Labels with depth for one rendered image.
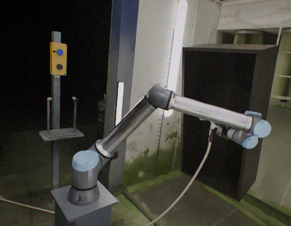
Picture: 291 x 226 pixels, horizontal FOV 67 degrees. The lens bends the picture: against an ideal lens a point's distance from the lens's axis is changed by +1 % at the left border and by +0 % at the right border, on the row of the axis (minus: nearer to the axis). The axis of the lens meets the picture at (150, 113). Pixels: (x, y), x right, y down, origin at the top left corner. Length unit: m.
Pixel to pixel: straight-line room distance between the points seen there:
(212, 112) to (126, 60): 1.18
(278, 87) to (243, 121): 1.56
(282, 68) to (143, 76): 1.48
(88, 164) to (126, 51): 1.19
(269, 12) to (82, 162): 2.40
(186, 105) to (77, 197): 0.82
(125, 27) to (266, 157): 2.12
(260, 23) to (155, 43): 1.20
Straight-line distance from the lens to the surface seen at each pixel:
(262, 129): 1.25
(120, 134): 1.38
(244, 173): 1.89
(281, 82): 2.74
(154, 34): 2.33
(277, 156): 2.91
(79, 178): 1.35
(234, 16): 3.03
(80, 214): 1.37
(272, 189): 2.82
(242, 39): 2.98
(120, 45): 2.09
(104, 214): 1.47
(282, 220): 2.80
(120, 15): 2.11
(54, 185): 2.43
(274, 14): 2.83
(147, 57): 2.27
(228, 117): 1.20
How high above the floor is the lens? 1.49
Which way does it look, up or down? 13 degrees down
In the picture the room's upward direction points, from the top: 7 degrees clockwise
